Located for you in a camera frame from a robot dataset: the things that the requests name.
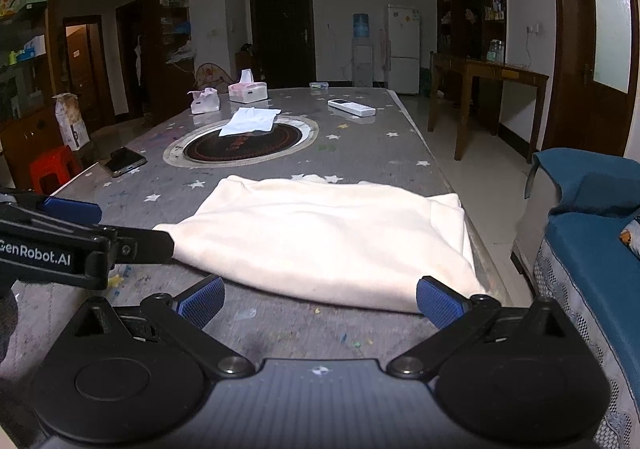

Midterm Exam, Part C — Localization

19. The dark wooden side table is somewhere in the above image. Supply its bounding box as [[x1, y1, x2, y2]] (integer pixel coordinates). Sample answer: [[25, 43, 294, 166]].
[[427, 52, 549, 163]]

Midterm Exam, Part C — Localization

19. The pink wet wipes pack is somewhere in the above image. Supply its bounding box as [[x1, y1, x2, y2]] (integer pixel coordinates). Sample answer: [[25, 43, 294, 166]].
[[190, 87, 220, 116]]

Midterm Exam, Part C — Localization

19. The blue covered sofa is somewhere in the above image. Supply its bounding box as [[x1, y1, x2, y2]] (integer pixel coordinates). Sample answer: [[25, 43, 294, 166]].
[[511, 148, 639, 448]]

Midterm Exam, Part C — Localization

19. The dark wooden door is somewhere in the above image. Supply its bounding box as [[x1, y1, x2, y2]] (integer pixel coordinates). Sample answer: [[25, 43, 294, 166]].
[[250, 0, 316, 88]]

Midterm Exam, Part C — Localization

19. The dark wall shelf unit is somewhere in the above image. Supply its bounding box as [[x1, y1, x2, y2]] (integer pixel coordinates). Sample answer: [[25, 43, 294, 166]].
[[436, 0, 506, 61]]

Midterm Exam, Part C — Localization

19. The red plastic stool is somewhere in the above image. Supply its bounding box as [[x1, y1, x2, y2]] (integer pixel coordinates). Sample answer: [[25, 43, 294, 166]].
[[29, 146, 82, 195]]

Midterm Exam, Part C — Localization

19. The water dispenser with bottle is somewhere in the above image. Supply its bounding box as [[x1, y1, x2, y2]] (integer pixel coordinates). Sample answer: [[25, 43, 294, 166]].
[[352, 14, 374, 87]]

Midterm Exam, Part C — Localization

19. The round induction cooktop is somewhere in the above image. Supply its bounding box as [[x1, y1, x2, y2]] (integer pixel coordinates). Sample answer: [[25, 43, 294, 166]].
[[163, 116, 319, 169]]

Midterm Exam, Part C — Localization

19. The white remote control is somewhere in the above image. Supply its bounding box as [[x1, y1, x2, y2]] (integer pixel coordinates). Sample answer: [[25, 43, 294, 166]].
[[326, 99, 376, 118]]

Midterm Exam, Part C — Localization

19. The white paper on cooktop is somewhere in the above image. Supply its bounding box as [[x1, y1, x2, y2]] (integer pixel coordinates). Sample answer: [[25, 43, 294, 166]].
[[219, 108, 281, 137]]

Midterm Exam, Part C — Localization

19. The cream white garment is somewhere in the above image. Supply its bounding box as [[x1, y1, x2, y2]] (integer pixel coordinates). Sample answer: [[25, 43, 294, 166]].
[[160, 175, 485, 313]]

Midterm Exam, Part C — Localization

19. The black smartphone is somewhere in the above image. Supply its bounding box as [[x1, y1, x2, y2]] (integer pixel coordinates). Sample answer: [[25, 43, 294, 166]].
[[101, 147, 146, 177]]

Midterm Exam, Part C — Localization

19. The dark wooden display cabinet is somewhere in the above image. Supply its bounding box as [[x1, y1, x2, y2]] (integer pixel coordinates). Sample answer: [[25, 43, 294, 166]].
[[1, 0, 191, 189]]

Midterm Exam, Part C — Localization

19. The white refrigerator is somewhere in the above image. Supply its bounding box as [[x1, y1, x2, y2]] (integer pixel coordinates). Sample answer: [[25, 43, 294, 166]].
[[385, 4, 421, 95]]

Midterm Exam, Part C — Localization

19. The white paper bag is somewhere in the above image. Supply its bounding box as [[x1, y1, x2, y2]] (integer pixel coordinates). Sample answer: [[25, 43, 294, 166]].
[[53, 93, 90, 151]]

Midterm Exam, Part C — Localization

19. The small clear plastic box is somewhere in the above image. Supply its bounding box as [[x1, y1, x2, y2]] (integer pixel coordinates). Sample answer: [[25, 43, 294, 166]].
[[309, 82, 329, 92]]

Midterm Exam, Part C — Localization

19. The wooden door with glass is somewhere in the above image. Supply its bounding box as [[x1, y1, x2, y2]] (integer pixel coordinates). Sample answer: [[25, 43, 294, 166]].
[[542, 0, 639, 156]]

